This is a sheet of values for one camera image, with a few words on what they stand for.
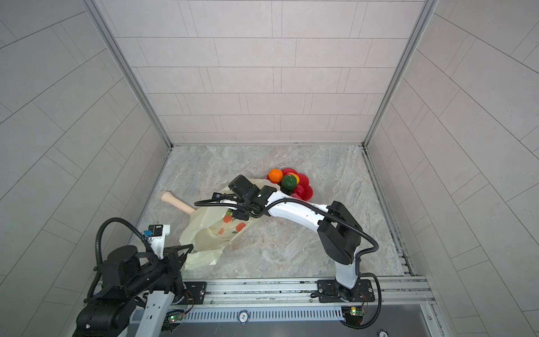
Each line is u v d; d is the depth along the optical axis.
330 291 0.71
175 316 0.64
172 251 0.54
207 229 0.83
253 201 0.61
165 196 0.92
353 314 0.68
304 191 0.94
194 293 0.71
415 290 0.74
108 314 0.40
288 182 0.90
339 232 0.45
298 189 0.93
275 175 0.94
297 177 0.95
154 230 0.54
